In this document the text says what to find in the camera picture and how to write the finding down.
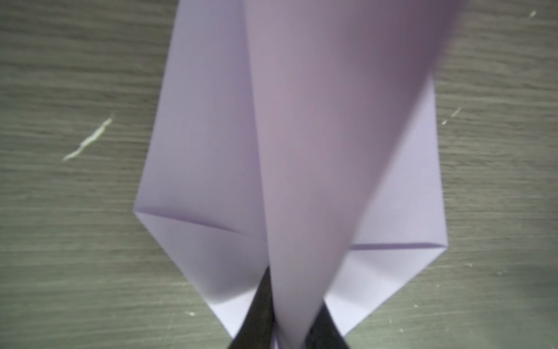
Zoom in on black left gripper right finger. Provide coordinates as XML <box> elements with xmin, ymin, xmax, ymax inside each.
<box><xmin>305</xmin><ymin>303</ymin><xmax>350</xmax><ymax>349</ymax></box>

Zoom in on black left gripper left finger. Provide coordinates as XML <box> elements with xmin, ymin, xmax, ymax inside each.
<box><xmin>228</xmin><ymin>267</ymin><xmax>275</xmax><ymax>349</ymax></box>

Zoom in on lilac square paper sheet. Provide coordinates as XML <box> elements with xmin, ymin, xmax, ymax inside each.
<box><xmin>134</xmin><ymin>1</ymin><xmax>464</xmax><ymax>348</ymax></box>

